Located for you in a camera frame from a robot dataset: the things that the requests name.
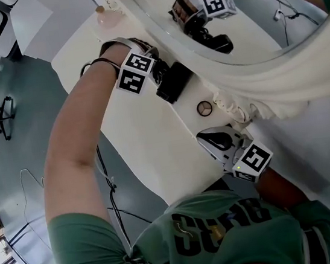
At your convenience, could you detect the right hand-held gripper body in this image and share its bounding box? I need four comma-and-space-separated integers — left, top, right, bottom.
195, 118, 278, 190

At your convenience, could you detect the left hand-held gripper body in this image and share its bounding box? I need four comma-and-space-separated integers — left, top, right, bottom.
99, 32, 165, 100

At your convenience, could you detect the black hair dryer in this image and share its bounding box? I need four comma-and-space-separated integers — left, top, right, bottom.
150, 54, 200, 107

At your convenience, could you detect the person's right forearm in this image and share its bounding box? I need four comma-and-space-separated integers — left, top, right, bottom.
253, 163, 311, 214

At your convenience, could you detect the person's left forearm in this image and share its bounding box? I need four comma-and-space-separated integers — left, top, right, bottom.
27, 47, 138, 188

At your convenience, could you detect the black wrist band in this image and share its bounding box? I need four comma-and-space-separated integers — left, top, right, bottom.
77, 54, 121, 80

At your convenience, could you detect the white table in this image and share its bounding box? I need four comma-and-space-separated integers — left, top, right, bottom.
42, 0, 302, 220

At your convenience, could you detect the green printed t-shirt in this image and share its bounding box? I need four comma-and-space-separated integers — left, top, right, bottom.
44, 173, 330, 264

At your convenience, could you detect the white draped cloth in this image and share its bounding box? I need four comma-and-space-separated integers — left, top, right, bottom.
192, 9, 330, 132

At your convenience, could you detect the round white-framed mirror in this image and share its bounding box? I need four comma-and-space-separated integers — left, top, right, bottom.
119, 0, 330, 82

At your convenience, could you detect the small round black ring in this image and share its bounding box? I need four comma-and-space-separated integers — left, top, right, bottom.
194, 99, 214, 119

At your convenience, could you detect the black floor cable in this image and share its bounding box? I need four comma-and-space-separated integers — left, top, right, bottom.
93, 137, 157, 253

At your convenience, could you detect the white floor cable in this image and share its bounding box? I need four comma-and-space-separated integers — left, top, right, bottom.
16, 165, 51, 228

